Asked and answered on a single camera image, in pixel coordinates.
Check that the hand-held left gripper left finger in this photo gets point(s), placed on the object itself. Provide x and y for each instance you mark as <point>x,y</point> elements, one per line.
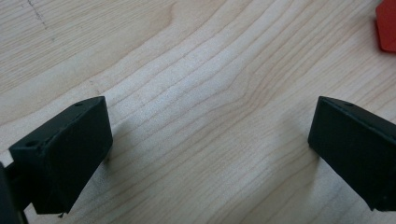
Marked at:
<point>62,161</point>

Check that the red toy brick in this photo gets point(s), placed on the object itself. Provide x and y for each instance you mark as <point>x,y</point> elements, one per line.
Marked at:
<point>386,25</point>

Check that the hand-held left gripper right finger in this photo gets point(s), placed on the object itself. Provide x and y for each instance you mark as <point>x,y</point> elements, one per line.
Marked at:
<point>358,149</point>

